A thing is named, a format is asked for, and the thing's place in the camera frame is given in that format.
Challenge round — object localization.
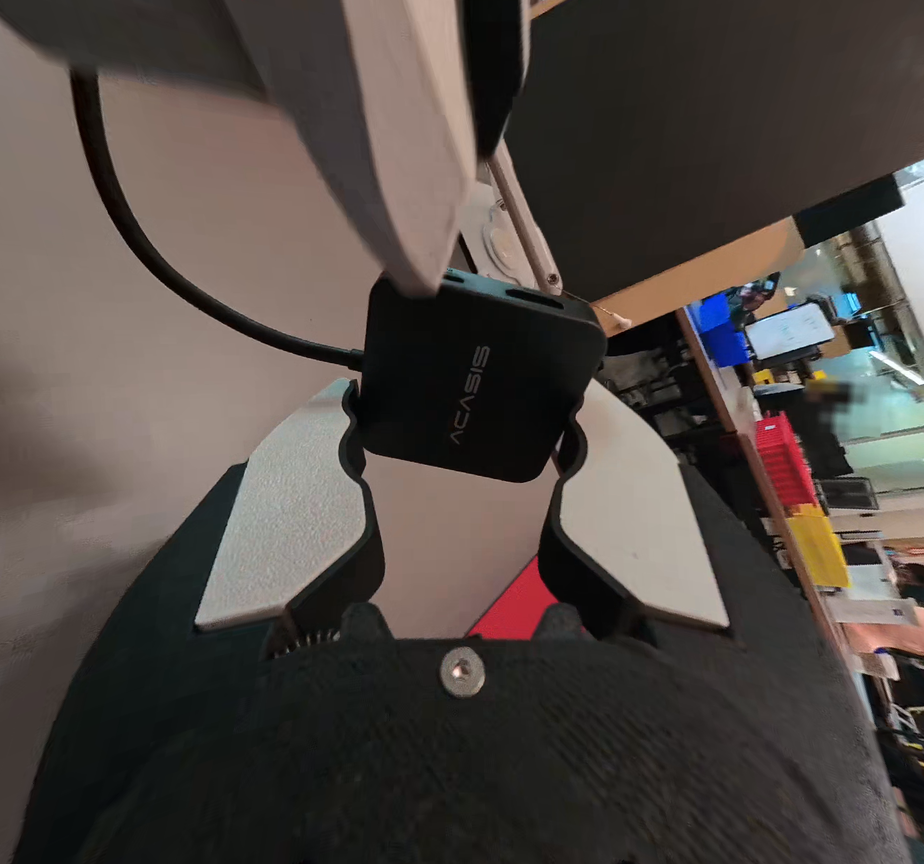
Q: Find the yellow storage bin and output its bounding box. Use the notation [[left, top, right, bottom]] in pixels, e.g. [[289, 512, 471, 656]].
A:
[[785, 507, 854, 591]]

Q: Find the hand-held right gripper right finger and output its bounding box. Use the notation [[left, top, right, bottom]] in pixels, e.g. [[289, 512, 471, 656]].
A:
[[538, 377, 732, 641]]

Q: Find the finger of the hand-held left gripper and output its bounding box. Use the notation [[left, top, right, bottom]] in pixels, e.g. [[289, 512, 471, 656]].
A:
[[0, 0, 533, 298]]

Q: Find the black USB hub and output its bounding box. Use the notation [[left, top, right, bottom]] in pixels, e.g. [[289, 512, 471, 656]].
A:
[[357, 267, 609, 484]]

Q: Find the black hub cable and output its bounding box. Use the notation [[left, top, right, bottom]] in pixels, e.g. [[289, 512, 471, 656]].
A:
[[68, 66, 367, 374]]

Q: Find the black box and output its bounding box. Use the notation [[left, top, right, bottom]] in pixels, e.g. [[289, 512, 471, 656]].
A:
[[816, 476, 879, 513]]

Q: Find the wooden storage shelf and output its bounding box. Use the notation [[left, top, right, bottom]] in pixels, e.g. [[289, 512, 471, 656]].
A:
[[675, 305, 878, 670]]

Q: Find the computer monitor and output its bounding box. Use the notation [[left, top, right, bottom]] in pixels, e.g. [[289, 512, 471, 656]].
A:
[[744, 301, 838, 361]]

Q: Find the red storage bin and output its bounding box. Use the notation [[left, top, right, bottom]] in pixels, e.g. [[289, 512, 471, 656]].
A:
[[754, 411, 820, 511]]

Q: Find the black wood-edged divider panel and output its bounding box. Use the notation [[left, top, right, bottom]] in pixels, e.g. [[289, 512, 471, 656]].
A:
[[501, 0, 924, 338]]

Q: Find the blue storage bin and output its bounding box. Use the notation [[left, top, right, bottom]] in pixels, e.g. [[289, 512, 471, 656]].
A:
[[686, 292, 755, 368]]

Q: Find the red plastic bin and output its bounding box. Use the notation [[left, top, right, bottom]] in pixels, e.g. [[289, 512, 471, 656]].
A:
[[465, 554, 575, 640]]

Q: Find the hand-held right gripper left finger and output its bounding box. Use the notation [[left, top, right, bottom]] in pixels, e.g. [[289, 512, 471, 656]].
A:
[[193, 377, 387, 634]]

